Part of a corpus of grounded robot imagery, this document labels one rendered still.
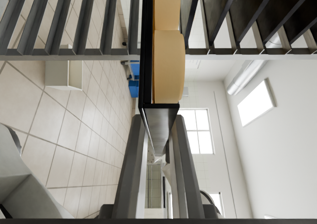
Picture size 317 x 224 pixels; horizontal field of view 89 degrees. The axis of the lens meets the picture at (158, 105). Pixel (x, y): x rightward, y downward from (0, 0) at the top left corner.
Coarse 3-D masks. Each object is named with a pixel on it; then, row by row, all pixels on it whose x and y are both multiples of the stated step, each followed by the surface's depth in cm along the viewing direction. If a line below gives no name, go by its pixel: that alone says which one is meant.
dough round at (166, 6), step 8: (160, 0) 11; (168, 0) 11; (176, 0) 11; (160, 8) 11; (168, 8) 11; (176, 8) 11; (160, 16) 11; (168, 16) 11; (176, 16) 11; (160, 24) 12; (168, 24) 12; (176, 24) 12
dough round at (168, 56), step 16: (160, 32) 10; (176, 32) 10; (160, 48) 9; (176, 48) 9; (160, 64) 9; (176, 64) 9; (160, 80) 9; (176, 80) 9; (160, 96) 10; (176, 96) 10
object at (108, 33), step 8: (112, 0) 64; (112, 8) 62; (104, 16) 58; (112, 16) 61; (104, 24) 57; (112, 24) 60; (104, 32) 57; (112, 32) 58; (104, 40) 57; (112, 40) 58; (104, 48) 56
